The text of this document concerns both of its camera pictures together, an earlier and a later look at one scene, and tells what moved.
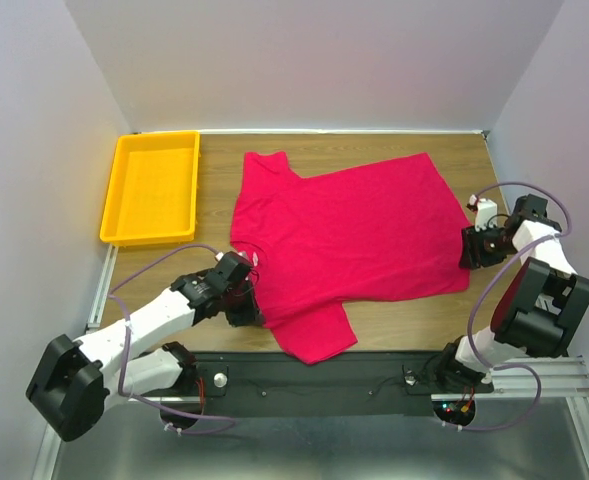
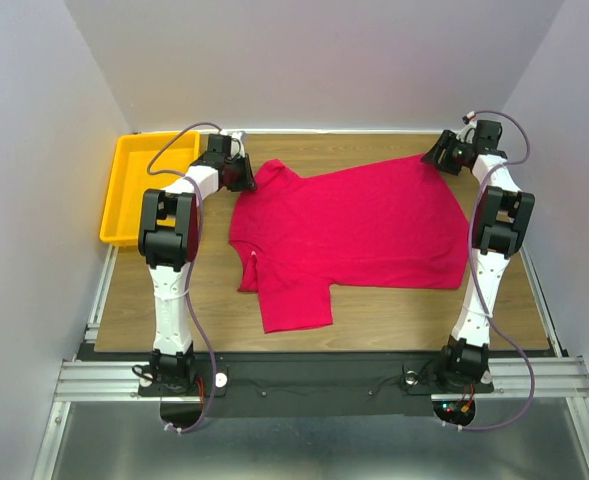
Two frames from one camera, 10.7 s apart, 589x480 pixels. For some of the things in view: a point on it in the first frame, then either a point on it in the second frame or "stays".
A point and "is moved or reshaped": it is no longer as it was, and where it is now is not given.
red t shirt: [319, 244] is moved or reshaped
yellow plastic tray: [153, 188] stays
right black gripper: [472, 255] -> [446, 140]
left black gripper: [252, 314] -> [248, 178]
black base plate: [264, 383] stays
